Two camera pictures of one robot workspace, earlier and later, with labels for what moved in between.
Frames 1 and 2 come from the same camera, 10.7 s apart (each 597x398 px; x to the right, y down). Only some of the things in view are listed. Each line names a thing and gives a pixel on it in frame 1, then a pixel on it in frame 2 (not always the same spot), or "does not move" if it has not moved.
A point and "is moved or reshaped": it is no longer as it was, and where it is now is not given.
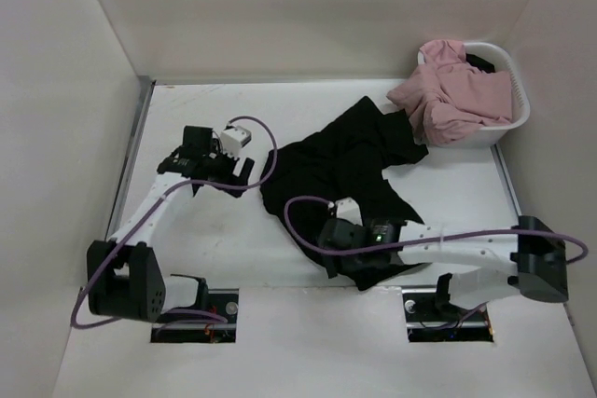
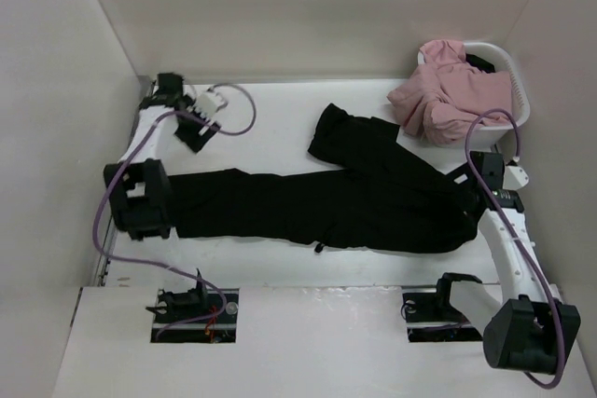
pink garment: x=448 y=99 does not move
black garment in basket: x=479 y=62 does not move
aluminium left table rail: x=142 y=101 does not move
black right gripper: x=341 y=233 → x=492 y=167
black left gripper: x=230 y=177 → x=196 y=140
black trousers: x=349 y=159 is moved or reshaped
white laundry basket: x=493 y=134 does not move
